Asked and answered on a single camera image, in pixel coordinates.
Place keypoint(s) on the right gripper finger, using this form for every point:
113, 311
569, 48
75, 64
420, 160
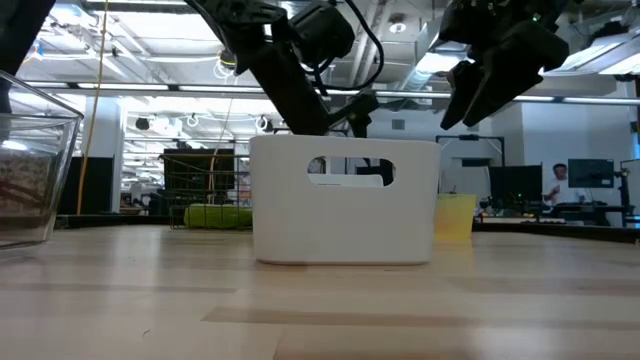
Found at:
462, 90
515, 65

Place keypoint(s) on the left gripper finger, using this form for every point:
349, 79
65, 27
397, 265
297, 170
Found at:
361, 106
295, 95

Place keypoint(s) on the light green cucumber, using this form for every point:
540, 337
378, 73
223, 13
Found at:
215, 216

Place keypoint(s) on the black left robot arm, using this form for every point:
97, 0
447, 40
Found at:
20, 30

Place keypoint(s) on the black desk monitor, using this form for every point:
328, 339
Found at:
515, 182

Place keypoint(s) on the person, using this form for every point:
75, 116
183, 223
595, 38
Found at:
562, 191

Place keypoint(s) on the clear plastic bin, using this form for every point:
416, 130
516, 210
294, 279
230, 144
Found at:
30, 150

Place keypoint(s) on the black background gantry frame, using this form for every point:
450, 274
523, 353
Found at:
470, 137

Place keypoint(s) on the slanted silver ceiling duct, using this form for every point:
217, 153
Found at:
425, 50

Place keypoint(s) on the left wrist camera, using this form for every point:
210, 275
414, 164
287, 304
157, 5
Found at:
320, 32

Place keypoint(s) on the wall-mounted dark screen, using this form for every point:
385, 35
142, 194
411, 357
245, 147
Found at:
591, 173

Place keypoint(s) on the black metal table frame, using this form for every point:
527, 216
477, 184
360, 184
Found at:
110, 220

